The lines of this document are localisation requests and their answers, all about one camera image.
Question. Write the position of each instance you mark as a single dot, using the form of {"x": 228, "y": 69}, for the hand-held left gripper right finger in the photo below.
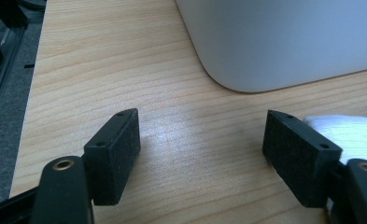
{"x": 299, "y": 161}

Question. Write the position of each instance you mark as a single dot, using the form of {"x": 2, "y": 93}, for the white plastic bin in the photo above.
{"x": 280, "y": 40}

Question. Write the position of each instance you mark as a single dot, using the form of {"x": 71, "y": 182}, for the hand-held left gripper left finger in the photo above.
{"x": 112, "y": 158}

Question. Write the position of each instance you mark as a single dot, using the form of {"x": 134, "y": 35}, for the white sock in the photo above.
{"x": 355, "y": 137}

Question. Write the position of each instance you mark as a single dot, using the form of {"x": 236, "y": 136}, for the black metal frame rail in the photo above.
{"x": 0, "y": 68}

